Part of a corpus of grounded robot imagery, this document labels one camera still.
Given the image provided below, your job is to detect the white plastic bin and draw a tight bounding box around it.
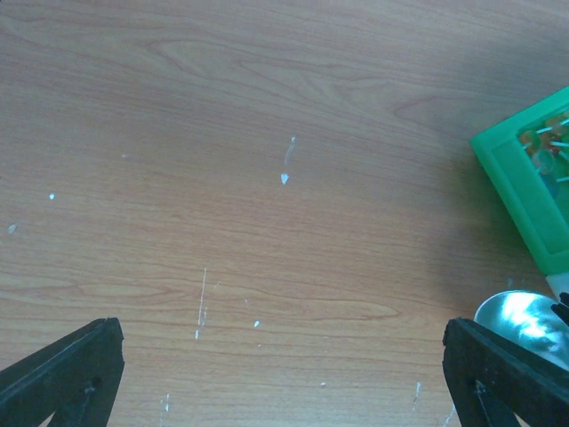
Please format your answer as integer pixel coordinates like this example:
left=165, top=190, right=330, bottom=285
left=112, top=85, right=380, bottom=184
left=546, top=271, right=569, bottom=300

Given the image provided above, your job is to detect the silver metal scoop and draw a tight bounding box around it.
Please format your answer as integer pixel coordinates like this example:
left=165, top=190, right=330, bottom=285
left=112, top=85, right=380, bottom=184
left=474, top=290, right=568, bottom=370

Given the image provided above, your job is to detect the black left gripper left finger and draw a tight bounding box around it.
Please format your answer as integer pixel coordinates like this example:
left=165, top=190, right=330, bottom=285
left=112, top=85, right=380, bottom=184
left=1, top=318, right=124, bottom=426

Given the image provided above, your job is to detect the green plastic bin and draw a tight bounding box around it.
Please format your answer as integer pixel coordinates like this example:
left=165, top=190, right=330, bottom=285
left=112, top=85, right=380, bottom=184
left=470, top=87, right=568, bottom=275

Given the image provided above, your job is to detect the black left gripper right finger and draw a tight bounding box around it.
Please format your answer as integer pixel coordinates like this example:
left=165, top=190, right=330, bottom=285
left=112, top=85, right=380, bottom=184
left=442, top=318, right=568, bottom=426

